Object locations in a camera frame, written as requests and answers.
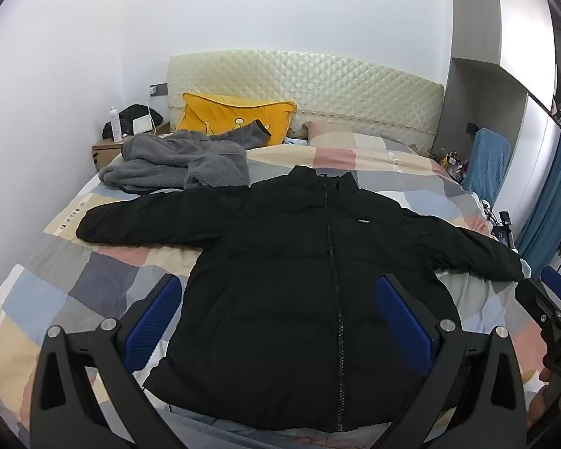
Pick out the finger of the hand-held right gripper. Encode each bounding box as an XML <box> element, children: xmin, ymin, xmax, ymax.
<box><xmin>515</xmin><ymin>278</ymin><xmax>561</xmax><ymax>333</ymax></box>
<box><xmin>541</xmin><ymin>266</ymin><xmax>561</xmax><ymax>307</ymax></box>

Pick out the black puffer jacket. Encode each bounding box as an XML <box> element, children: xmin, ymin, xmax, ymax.
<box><xmin>76</xmin><ymin>165</ymin><xmax>524</xmax><ymax>433</ymax></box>

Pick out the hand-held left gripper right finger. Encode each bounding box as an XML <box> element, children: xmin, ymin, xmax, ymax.
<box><xmin>375</xmin><ymin>274</ymin><xmax>527</xmax><ymax>449</ymax></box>

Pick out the cream quilted headboard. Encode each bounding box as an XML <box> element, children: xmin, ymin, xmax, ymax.
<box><xmin>167</xmin><ymin>50</ymin><xmax>445</xmax><ymax>156</ymax></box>

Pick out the grey fleece garment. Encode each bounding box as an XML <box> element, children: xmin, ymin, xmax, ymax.
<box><xmin>98</xmin><ymin>120</ymin><xmax>273</xmax><ymax>195</ymax></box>

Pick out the wooden nightstand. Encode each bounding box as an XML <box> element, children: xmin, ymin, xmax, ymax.
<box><xmin>92</xmin><ymin>122</ymin><xmax>171</xmax><ymax>172</ymax></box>

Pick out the yellow pillow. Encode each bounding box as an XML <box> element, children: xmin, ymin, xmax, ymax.
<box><xmin>175</xmin><ymin>92</ymin><xmax>297</xmax><ymax>147</ymax></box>

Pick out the grey wall cabinet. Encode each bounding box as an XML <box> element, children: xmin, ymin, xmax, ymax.
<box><xmin>442</xmin><ymin>0</ymin><xmax>561</xmax><ymax>263</ymax></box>

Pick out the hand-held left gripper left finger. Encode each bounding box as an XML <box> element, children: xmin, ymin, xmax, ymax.
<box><xmin>30</xmin><ymin>274</ymin><xmax>183</xmax><ymax>449</ymax></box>

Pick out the black bag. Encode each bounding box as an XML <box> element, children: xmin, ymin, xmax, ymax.
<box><xmin>102</xmin><ymin>104</ymin><xmax>164</xmax><ymax>140</ymax></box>

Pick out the cluster of small bottles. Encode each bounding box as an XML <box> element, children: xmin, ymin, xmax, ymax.
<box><xmin>432</xmin><ymin>149</ymin><xmax>470</xmax><ymax>183</ymax></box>

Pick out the patchwork checkered pillow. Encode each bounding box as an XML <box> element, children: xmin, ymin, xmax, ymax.
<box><xmin>304</xmin><ymin>120</ymin><xmax>419</xmax><ymax>157</ymax></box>

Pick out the patchwork checkered duvet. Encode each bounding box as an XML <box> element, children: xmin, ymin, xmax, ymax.
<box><xmin>0</xmin><ymin>132</ymin><xmax>550</xmax><ymax>449</ymax></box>

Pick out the blue curtain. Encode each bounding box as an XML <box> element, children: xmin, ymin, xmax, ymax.
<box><xmin>515</xmin><ymin>124</ymin><xmax>561</xmax><ymax>267</ymax></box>

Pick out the blue towel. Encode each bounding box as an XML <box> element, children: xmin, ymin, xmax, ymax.
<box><xmin>463</xmin><ymin>128</ymin><xmax>511</xmax><ymax>213</ymax></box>

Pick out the person's right hand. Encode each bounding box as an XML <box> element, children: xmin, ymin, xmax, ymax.
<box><xmin>526</xmin><ymin>367</ymin><xmax>555</xmax><ymax>433</ymax></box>

